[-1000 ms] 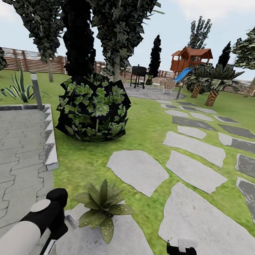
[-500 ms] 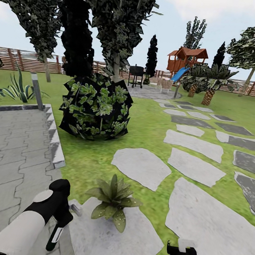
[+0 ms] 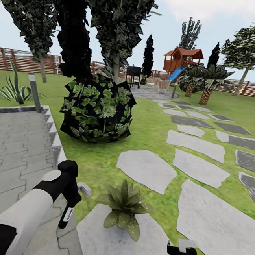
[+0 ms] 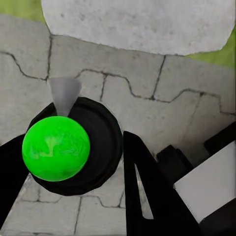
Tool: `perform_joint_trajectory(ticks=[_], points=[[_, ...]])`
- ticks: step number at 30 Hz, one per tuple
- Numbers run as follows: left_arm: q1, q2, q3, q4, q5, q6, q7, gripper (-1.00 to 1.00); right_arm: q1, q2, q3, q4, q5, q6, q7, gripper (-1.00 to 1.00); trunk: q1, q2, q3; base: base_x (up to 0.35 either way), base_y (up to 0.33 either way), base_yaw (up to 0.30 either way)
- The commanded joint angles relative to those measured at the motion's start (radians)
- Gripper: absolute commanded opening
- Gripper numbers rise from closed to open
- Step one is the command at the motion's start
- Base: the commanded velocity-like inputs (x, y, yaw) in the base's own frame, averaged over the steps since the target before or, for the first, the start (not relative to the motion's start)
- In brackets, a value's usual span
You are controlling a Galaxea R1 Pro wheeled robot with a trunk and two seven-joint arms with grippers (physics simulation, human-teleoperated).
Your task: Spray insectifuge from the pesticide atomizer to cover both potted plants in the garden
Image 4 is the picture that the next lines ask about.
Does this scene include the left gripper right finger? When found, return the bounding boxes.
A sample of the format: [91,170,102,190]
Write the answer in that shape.
[122,130,206,236]

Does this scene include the insectifuge atomizer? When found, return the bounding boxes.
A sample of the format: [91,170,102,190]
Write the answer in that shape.
[22,77,123,197]

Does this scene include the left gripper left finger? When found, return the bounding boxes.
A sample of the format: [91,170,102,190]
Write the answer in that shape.
[0,134,30,230]

